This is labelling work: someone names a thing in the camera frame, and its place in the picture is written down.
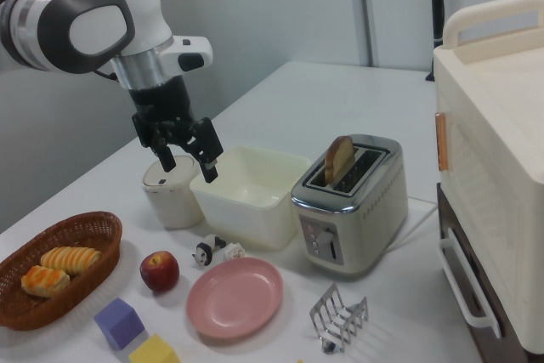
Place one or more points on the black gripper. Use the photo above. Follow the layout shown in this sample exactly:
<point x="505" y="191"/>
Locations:
<point x="159" y="99"/>

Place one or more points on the cream and chrome toaster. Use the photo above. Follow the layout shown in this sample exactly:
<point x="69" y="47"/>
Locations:
<point x="374" y="205"/>

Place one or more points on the small white lidded bin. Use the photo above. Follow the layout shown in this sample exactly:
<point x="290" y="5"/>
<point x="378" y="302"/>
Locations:
<point x="170" y="201"/>

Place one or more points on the white rectangular plastic container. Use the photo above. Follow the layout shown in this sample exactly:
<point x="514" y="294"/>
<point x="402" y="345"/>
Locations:
<point x="251" y="205"/>

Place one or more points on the panda figurine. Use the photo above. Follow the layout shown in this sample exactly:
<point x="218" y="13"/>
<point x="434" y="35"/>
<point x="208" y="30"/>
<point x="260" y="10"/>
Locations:
<point x="206" y="252"/>

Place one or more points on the small white figurine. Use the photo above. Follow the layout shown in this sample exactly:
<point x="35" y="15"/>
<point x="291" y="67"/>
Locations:
<point x="234" y="251"/>

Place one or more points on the red apple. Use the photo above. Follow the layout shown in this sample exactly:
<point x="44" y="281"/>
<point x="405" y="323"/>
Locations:
<point x="159" y="271"/>

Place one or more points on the toasted bread slice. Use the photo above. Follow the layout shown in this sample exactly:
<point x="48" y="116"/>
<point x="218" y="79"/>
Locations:
<point x="339" y="159"/>

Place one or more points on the long striped bread roll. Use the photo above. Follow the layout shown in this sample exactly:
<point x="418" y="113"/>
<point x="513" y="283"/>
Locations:
<point x="70" y="259"/>

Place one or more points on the pink plate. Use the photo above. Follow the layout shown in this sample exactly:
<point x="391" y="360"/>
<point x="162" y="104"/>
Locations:
<point x="234" y="297"/>

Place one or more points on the purple foam cube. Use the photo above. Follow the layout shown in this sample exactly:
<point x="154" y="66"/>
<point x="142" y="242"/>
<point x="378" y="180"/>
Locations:
<point x="119" y="322"/>

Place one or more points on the short striped bread roll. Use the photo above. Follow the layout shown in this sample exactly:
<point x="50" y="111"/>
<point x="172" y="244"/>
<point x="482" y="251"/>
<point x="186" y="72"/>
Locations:
<point x="44" y="281"/>

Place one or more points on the brown wicker basket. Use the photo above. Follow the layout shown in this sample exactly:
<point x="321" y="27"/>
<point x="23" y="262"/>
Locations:
<point x="64" y="307"/>

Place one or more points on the yellow foam cube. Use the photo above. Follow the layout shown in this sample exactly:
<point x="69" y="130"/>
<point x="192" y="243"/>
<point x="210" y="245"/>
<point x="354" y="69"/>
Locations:
<point x="153" y="352"/>

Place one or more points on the metal toast rack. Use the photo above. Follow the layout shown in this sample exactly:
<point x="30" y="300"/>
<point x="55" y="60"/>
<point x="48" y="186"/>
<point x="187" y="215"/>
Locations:
<point x="338" y="316"/>

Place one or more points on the black vertical pole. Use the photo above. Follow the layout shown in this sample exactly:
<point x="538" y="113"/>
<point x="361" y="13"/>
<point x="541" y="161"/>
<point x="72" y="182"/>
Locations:
<point x="438" y="6"/>

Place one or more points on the cream wooden cabinet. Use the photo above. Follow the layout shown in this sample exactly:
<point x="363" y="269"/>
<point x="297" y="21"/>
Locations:
<point x="493" y="125"/>

